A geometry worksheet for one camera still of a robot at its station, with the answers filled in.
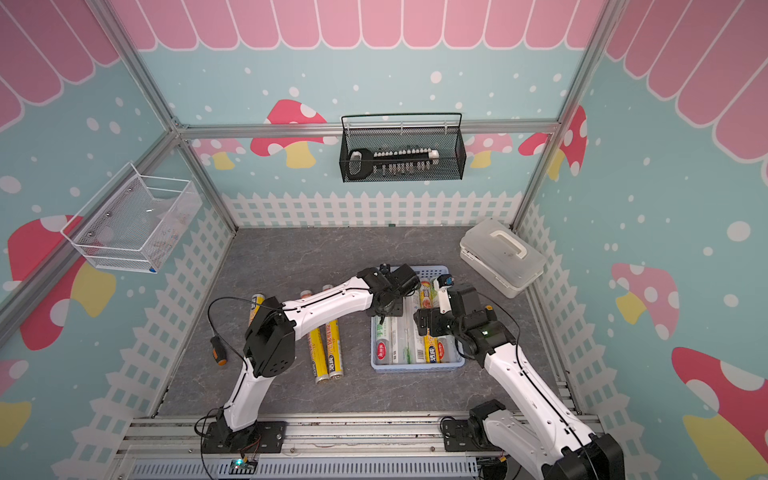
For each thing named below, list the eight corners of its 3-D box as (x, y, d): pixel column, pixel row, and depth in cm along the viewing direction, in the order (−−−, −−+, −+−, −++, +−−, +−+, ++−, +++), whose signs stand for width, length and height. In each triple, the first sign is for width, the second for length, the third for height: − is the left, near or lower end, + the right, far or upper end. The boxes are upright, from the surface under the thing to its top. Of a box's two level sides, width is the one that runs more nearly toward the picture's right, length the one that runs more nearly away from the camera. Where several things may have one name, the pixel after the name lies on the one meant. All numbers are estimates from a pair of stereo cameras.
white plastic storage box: (502, 305, 101) (514, 284, 91) (454, 256, 114) (459, 233, 105) (537, 283, 106) (551, 261, 97) (487, 238, 120) (495, 215, 110)
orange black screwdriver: (218, 368, 88) (213, 365, 86) (213, 341, 93) (209, 338, 91) (228, 363, 88) (224, 360, 86) (223, 337, 94) (220, 333, 92)
